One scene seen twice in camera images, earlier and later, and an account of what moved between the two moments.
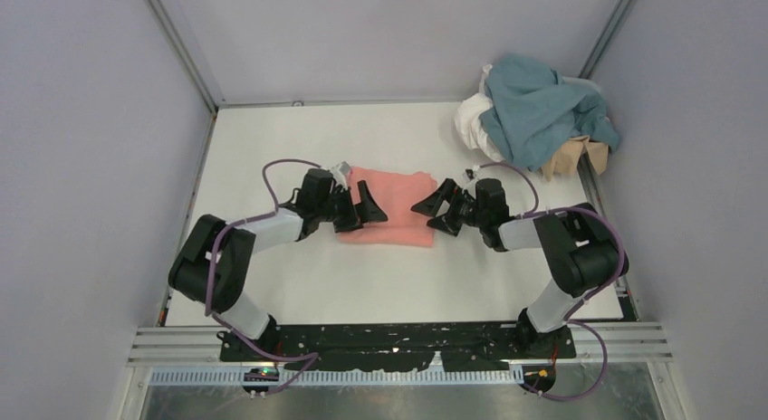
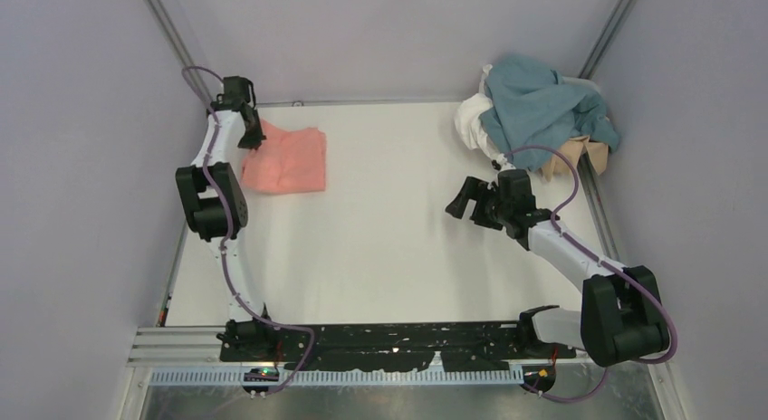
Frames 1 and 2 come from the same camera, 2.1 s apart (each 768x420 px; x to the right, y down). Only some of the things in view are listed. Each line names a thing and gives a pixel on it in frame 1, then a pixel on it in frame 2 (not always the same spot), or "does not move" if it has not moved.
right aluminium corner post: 618,14 does not move
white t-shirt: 468,125 does not move
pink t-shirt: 396,194 → 287,161
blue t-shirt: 534,110 does not move
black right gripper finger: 432,203 → 471,189
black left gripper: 348,209 → 250,129
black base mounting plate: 383,348 does not move
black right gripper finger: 450,223 → 484,215
